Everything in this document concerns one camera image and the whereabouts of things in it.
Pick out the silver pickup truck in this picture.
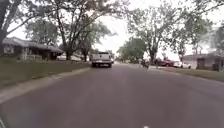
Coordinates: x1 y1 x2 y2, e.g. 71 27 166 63
90 50 114 69

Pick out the grey asphalt road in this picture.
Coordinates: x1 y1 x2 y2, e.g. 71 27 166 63
0 62 224 128

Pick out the person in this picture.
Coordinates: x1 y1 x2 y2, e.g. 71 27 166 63
141 58 151 70

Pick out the pale parked vehicle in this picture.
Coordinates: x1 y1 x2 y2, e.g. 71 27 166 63
56 53 83 62

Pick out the row of trees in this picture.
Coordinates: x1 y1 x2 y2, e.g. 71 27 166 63
116 0 224 65
0 0 131 63

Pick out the red vehicle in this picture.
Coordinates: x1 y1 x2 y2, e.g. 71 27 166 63
156 58 175 68

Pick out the grass lawn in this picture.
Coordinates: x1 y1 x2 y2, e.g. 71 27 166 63
165 66 224 84
0 57 91 90

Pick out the low grey-roofed house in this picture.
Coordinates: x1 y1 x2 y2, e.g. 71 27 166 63
1 36 64 62

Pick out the pale concrete kerb strip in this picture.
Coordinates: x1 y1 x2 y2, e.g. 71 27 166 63
0 66 93 104

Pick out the low building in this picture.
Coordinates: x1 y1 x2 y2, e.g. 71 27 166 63
183 53 224 72

